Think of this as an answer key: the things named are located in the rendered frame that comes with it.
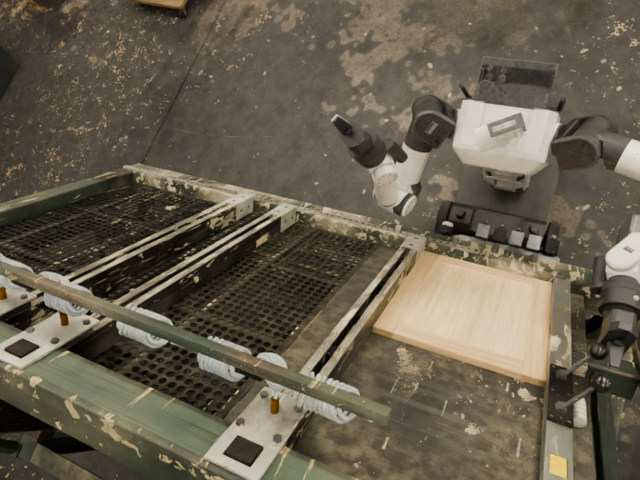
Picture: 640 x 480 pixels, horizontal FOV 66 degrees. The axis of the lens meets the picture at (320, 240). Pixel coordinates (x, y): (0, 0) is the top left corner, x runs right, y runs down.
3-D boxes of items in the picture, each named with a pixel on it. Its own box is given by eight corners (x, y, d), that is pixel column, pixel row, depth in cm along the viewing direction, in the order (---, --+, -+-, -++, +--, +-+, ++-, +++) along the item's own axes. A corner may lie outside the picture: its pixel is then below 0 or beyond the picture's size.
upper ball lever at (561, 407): (564, 411, 106) (615, 379, 98) (564, 423, 102) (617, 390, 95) (550, 399, 106) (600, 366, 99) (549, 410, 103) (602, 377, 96)
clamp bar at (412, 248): (429, 256, 179) (440, 194, 169) (255, 528, 80) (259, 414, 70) (402, 250, 183) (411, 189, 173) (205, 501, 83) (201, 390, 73)
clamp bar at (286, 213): (299, 224, 198) (303, 166, 188) (30, 410, 98) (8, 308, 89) (278, 218, 202) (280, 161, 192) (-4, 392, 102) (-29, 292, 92)
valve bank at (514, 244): (566, 250, 196) (578, 230, 174) (558, 284, 193) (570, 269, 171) (442, 222, 214) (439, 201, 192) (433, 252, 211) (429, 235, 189)
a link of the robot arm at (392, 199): (365, 180, 150) (371, 210, 167) (391, 197, 146) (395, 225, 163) (386, 155, 152) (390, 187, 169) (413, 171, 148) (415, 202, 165)
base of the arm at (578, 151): (569, 146, 146) (570, 110, 140) (616, 151, 138) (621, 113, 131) (547, 170, 138) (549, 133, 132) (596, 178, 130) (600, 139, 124)
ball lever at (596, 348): (564, 379, 116) (611, 348, 109) (564, 389, 113) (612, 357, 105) (551, 368, 116) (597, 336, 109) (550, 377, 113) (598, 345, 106)
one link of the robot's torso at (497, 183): (491, 160, 251) (488, 138, 207) (532, 168, 244) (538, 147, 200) (484, 190, 252) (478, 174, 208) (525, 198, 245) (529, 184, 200)
